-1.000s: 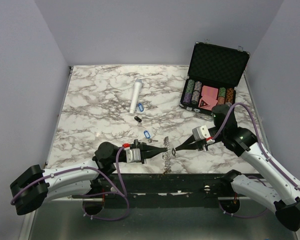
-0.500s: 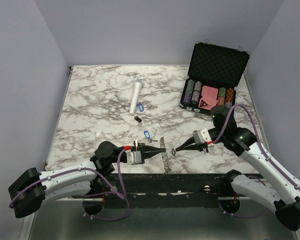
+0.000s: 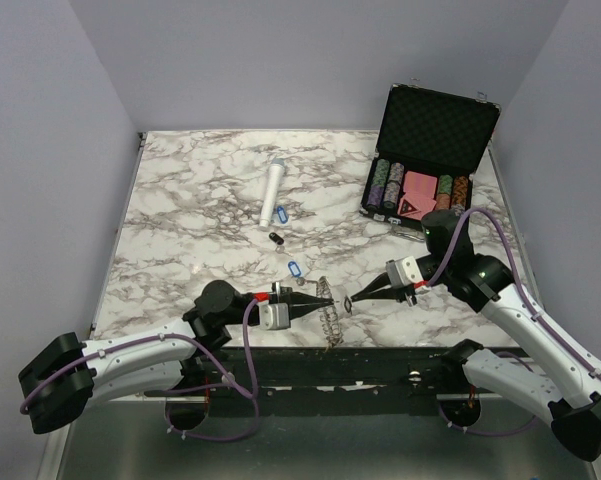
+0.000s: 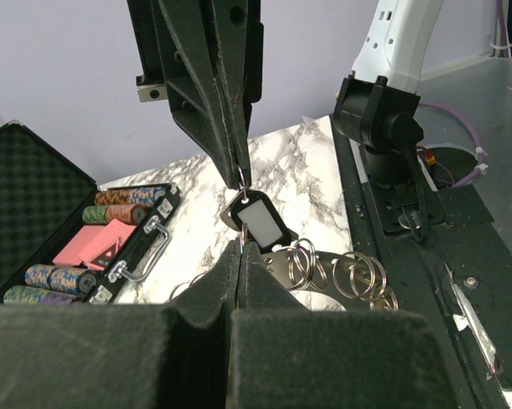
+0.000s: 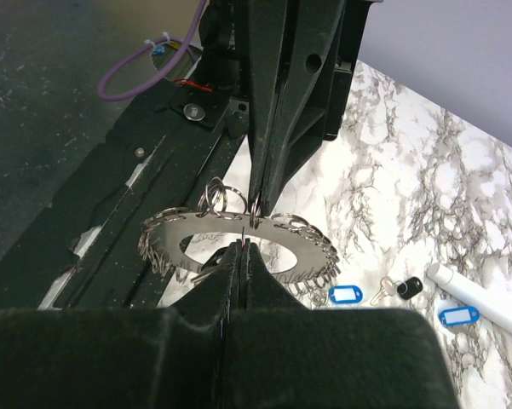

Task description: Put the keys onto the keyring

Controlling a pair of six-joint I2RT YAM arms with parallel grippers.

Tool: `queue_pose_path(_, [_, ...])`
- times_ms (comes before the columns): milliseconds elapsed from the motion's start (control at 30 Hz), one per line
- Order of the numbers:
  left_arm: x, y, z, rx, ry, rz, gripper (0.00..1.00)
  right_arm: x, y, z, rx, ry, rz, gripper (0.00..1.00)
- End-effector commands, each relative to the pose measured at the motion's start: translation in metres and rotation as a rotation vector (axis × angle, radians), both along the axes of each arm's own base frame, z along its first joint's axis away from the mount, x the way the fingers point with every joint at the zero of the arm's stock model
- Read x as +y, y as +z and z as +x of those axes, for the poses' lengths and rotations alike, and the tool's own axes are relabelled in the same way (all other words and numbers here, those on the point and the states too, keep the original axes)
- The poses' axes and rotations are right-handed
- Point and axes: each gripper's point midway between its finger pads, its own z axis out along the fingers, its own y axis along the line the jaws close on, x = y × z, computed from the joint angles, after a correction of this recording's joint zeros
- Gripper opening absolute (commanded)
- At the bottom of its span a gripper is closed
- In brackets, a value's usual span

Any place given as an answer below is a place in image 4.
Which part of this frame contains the purple green chip stack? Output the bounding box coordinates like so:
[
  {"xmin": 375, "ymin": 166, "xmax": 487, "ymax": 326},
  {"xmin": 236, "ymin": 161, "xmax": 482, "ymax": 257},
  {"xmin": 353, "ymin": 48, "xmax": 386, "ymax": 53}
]
[{"xmin": 3, "ymin": 285, "xmax": 80, "ymax": 305}]

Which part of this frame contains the black poker chip case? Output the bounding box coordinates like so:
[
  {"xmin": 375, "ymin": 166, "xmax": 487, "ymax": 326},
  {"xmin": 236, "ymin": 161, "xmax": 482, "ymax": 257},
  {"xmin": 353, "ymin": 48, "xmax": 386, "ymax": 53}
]
[{"xmin": 0, "ymin": 122, "xmax": 181, "ymax": 304}]

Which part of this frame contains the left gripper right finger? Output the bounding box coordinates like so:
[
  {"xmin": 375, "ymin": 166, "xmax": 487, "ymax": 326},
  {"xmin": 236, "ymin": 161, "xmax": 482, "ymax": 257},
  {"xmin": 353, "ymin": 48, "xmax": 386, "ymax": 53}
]
[{"xmin": 229, "ymin": 244, "xmax": 456, "ymax": 408}]

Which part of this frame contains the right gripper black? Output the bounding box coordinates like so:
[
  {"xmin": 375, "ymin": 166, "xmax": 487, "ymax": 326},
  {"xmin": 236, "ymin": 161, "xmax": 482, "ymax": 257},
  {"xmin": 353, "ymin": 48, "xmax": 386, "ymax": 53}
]
[{"xmin": 127, "ymin": 1, "xmax": 263, "ymax": 187}]

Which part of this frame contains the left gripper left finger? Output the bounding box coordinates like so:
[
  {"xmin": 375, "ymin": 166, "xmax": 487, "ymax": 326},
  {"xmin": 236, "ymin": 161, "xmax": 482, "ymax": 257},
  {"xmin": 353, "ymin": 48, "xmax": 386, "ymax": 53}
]
[{"xmin": 0, "ymin": 241, "xmax": 240, "ymax": 408}]

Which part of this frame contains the red playing cards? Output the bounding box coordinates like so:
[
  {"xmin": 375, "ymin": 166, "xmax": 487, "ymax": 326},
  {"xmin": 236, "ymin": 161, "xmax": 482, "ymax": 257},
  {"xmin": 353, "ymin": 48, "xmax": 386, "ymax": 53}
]
[{"xmin": 53, "ymin": 219, "xmax": 135, "ymax": 271}]

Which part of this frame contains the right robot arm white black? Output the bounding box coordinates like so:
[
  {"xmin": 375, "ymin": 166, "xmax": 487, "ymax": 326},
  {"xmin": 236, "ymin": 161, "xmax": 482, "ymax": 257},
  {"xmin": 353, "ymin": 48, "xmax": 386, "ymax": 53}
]
[{"xmin": 128, "ymin": 1, "xmax": 442, "ymax": 189}]

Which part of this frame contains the black mounting rail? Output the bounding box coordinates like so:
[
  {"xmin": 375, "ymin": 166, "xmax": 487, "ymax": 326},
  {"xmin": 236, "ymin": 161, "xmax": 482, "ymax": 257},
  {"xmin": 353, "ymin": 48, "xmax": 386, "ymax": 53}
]
[{"xmin": 331, "ymin": 120, "xmax": 512, "ymax": 408}]

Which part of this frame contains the metal keyring disc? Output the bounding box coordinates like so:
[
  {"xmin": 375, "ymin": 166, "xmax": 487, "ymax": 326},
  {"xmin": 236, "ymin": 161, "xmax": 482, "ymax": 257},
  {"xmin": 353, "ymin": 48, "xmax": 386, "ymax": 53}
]
[{"xmin": 262, "ymin": 238, "xmax": 400, "ymax": 312}]

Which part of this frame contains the black white tag key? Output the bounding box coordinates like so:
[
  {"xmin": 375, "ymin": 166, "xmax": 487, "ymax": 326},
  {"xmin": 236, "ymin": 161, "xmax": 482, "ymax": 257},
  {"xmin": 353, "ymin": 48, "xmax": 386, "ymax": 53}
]
[{"xmin": 220, "ymin": 165, "xmax": 298, "ymax": 253}]

